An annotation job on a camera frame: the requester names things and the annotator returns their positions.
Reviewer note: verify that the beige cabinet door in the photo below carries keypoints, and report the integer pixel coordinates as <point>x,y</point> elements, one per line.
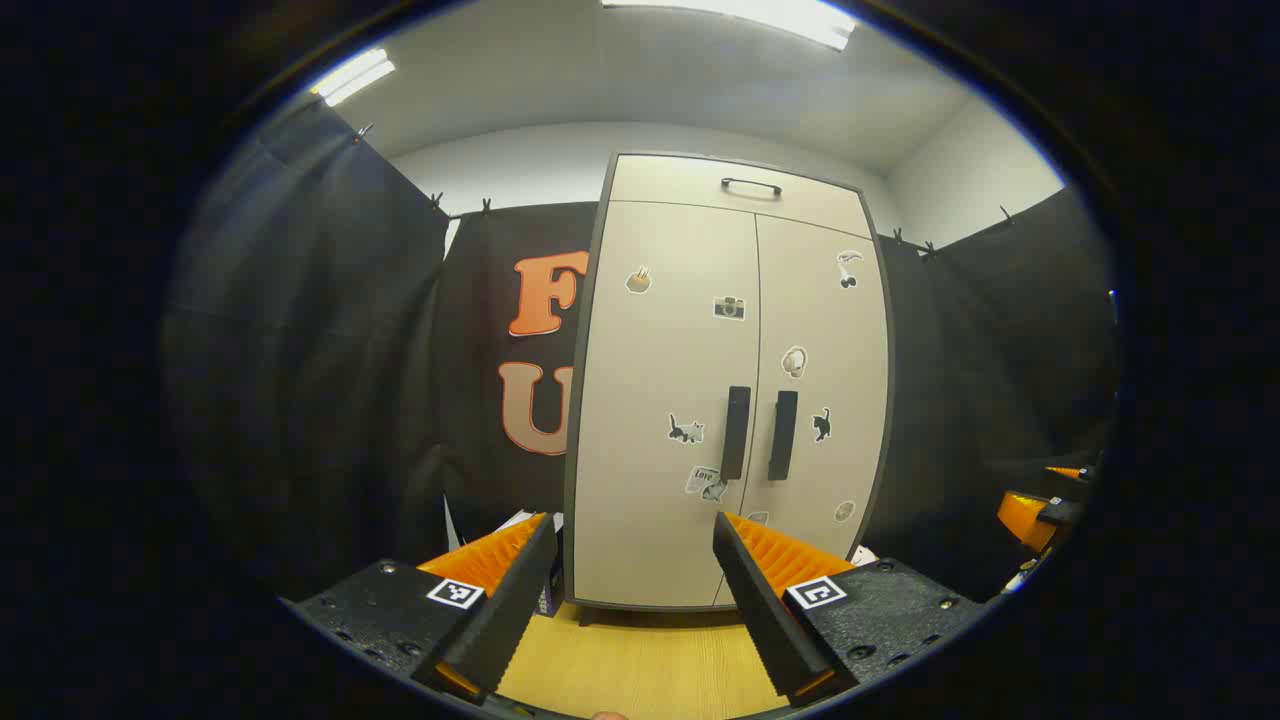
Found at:
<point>660,350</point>
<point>850,330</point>

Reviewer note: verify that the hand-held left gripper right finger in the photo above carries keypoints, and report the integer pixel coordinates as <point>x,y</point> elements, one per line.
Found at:
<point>760,600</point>

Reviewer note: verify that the double ceiling light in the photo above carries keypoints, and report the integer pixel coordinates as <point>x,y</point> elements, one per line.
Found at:
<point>352,77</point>

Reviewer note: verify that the beige double-door shoe cabinet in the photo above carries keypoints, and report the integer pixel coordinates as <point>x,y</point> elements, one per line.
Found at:
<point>577,430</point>

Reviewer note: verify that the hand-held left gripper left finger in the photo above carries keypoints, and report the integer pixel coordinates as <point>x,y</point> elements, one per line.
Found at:
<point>510,600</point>

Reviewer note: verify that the beige cabinet drawer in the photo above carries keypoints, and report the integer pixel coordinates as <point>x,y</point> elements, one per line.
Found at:
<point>660,180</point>

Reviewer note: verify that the pink smiling plush toy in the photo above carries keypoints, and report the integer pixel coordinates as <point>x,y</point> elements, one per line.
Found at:
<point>865,555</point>

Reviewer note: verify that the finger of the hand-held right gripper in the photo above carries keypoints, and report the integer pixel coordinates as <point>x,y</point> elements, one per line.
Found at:
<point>1025,520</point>
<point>1070,485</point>

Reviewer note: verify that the dark navy book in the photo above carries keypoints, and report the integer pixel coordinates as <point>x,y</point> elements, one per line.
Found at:
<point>552,600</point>

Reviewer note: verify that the long ceiling light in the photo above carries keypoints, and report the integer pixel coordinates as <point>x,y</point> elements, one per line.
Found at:
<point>760,15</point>

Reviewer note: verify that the black backdrop cloth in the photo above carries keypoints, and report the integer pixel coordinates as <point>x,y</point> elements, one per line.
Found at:
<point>330,350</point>

